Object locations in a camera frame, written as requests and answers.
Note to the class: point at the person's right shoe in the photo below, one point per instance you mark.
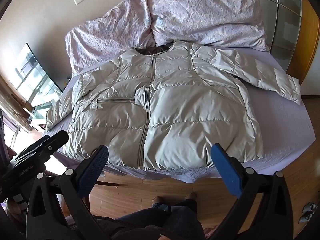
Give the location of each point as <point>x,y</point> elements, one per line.
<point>191,197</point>

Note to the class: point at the person's shoe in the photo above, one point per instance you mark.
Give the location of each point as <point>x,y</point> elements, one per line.
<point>191,197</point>
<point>160,200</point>

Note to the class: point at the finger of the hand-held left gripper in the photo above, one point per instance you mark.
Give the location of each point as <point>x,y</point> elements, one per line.
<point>50,142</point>

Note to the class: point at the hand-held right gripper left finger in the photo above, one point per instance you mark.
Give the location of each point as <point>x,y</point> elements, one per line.
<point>92,171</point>

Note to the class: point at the pink floral duvet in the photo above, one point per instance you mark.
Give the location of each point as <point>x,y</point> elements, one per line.
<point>175,20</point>

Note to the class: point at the person's left hand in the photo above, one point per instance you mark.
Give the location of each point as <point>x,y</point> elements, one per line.
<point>13,206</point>

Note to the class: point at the person's legs in jeans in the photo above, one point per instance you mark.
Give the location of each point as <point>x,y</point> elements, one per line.
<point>160,222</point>

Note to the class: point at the person's left shoe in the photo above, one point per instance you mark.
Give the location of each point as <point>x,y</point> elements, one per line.
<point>160,200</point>

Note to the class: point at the grey slippers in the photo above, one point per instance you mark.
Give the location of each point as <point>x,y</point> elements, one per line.
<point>307,212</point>

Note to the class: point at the wooden mirrored wardrobe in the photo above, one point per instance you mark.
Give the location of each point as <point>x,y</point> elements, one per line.
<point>290,25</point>

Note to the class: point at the flat screen television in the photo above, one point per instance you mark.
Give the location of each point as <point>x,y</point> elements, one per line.
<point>36,75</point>

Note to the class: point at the white puffer jacket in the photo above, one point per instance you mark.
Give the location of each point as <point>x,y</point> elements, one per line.
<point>162,100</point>

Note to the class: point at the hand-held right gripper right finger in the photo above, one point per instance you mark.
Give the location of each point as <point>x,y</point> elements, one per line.
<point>228,172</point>

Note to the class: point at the glass top cabinet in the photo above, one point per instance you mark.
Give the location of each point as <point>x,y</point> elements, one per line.
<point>37,113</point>

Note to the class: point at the purple bed sheet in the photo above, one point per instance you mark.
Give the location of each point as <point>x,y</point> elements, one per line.
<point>280,130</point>

